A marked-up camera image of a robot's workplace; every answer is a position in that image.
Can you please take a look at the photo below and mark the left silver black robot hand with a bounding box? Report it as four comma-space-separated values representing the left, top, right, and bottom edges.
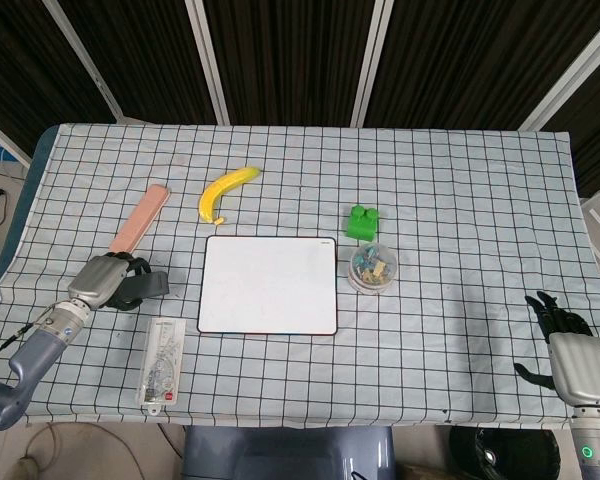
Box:
68, 252, 154, 311

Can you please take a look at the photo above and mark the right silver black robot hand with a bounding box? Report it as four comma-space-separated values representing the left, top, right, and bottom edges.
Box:
513, 290, 600, 405

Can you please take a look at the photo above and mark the dark grey whiteboard eraser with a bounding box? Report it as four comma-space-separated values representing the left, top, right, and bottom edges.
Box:
122, 270, 171, 302

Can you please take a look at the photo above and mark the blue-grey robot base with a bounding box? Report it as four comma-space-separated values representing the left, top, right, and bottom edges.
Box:
182, 424, 396, 480

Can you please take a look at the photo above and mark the white dry-erase board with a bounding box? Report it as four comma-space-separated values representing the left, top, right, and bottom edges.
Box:
196, 235, 339, 336

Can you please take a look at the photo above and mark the pink flat stick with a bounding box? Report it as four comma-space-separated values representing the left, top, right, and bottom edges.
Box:
109, 184, 173, 255

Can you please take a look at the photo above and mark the ruler set in clear package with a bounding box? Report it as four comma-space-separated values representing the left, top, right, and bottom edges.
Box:
137, 317, 187, 416

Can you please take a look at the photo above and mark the black round object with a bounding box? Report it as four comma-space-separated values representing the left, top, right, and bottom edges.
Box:
448, 423, 562, 480

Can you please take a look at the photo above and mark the yellow toy banana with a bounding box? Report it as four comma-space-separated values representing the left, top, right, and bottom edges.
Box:
198, 166, 262, 226

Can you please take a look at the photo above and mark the black-checked pale blue tablecloth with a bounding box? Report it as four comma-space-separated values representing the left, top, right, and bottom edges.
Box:
0, 123, 600, 429

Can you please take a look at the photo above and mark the clear jar of binder clips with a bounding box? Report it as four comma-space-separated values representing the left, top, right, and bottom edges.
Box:
347, 243, 399, 296

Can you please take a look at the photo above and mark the green building block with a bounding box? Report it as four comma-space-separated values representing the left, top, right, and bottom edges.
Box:
344, 204, 383, 245

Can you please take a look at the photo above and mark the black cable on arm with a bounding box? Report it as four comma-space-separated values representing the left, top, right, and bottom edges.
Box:
0, 319, 41, 367

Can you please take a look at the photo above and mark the white partition frame post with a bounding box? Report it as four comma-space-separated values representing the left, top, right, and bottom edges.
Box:
520, 0, 600, 131
351, 0, 395, 127
185, 0, 230, 126
43, 0, 127, 122

